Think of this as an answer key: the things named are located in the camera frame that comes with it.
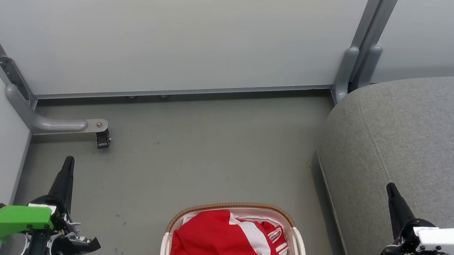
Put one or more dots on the grey tall partition post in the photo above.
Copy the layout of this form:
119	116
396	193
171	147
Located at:
372	25

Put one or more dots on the grey curved partition foot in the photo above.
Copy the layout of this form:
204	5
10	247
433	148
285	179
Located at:
44	122

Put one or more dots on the small black caster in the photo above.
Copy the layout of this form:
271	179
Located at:
103	139

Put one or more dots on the white laundry basket brown rim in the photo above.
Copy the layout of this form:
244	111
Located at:
236	206

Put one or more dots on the red shorts white trim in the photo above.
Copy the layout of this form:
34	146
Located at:
211	242

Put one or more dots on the grey fabric sofa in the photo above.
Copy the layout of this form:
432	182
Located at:
418	133

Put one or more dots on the grey slanted partition post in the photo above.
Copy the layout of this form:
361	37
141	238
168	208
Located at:
7	69

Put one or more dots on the grey upright partition foot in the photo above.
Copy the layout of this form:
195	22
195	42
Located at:
345	72

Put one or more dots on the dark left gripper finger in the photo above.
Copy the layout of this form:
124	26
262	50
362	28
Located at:
64	182

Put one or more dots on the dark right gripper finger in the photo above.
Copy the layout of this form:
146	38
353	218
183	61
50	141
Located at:
398	210

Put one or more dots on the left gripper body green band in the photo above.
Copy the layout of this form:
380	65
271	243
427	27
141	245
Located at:
14	219

